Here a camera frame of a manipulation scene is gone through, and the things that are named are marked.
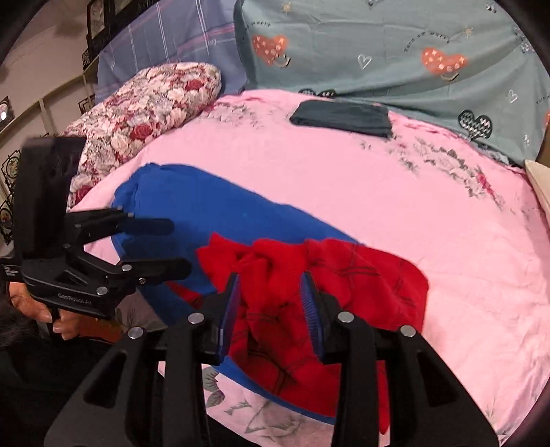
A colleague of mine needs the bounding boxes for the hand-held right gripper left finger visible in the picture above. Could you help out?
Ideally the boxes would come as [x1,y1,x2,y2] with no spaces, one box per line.
[43,273,240,447]

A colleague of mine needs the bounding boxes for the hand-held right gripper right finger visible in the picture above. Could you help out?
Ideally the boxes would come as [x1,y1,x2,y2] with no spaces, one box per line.
[299,272,500,447]

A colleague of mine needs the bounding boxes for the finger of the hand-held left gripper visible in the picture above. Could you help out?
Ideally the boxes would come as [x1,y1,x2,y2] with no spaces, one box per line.
[64,207,175,247]
[79,257,193,297]

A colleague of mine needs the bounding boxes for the red and blue pants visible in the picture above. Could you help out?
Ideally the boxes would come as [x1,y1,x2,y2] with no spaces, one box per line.
[112,162,430,435]

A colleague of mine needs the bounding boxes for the person's left hand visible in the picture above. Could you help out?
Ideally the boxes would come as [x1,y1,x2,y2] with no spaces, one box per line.
[6,281,93,342]

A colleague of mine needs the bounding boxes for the floral red pillow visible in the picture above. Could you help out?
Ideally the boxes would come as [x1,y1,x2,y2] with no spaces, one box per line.
[58,62,223,211]

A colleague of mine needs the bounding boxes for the pink floral bed sheet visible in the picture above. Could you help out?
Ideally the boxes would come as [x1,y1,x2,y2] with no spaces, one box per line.
[71,89,550,447]

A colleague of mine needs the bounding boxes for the blue plaid pillow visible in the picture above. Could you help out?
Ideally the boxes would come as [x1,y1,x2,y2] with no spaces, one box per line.
[95,0,246,104]

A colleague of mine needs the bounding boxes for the dark folded cloth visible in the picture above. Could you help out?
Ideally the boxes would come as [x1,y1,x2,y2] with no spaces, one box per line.
[289,100,394,139]

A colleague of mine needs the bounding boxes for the beige pillow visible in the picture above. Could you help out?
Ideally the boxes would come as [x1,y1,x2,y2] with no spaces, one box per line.
[524,159,550,211]

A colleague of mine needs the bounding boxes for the grey-green heart print blanket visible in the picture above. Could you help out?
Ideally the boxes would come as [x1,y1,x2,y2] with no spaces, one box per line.
[234,0,550,166]

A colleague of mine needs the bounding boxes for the black ornamental wall panel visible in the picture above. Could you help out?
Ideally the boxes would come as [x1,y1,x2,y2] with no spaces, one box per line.
[0,148,22,246]

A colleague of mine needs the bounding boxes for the black framed wall picture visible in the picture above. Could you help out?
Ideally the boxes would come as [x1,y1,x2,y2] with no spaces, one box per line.
[86,0,113,46]

